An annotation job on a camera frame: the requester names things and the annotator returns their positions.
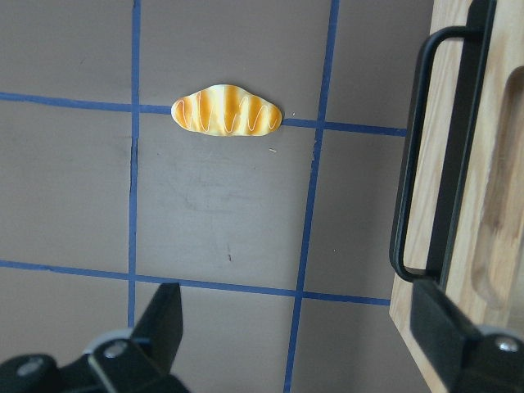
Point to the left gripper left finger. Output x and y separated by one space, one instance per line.
160 329

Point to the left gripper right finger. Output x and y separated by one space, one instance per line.
443 332

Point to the toy bread loaf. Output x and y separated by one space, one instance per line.
225 110

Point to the black drawer handle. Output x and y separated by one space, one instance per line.
445 101

